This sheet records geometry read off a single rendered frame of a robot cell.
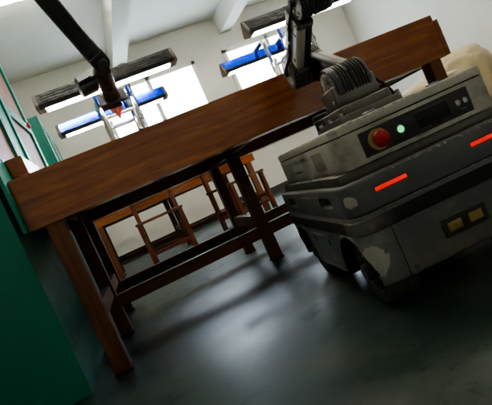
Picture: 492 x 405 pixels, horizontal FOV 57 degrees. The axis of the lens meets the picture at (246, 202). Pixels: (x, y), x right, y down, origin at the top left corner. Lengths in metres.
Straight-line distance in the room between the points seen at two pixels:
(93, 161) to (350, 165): 0.94
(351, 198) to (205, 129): 0.79
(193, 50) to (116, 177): 6.05
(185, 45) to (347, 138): 6.62
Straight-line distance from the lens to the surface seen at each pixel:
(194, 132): 1.71
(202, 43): 7.69
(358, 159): 1.11
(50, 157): 4.70
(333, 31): 8.56
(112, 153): 1.68
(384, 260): 1.11
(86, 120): 2.59
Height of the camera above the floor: 0.46
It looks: 3 degrees down
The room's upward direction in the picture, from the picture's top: 24 degrees counter-clockwise
